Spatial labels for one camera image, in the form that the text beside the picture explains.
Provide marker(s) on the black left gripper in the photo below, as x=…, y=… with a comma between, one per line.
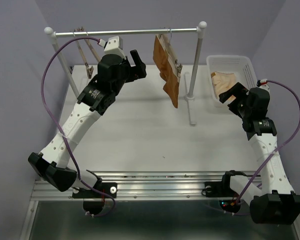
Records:
x=136, y=72

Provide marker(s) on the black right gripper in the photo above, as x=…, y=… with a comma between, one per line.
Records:
x=239, y=91

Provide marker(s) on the brown underwear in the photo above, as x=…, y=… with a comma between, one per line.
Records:
x=168, y=70

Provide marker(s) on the wooden clip hanger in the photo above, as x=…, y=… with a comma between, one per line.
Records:
x=88, y=43
x=169, y=53
x=89, y=69

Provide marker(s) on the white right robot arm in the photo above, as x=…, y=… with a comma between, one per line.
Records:
x=268, y=192

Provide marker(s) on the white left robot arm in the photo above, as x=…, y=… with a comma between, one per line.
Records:
x=113, y=71

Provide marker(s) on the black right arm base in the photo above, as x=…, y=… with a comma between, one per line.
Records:
x=221, y=189

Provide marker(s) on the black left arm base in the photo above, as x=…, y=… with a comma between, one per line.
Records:
x=99, y=198

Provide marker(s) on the beige cloth in basket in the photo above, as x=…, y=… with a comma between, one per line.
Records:
x=222, y=82

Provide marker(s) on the white plastic basket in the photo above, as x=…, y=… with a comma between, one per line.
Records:
x=240, y=66

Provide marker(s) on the white clothes rack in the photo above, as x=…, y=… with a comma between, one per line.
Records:
x=189, y=78

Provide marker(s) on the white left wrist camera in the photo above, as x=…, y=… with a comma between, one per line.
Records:
x=114, y=45

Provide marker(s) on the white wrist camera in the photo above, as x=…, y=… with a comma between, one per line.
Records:
x=263, y=84
x=114, y=45

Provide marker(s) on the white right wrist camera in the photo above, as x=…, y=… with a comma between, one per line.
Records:
x=263, y=84

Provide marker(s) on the aluminium mounting rail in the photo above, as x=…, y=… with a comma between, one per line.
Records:
x=160, y=185

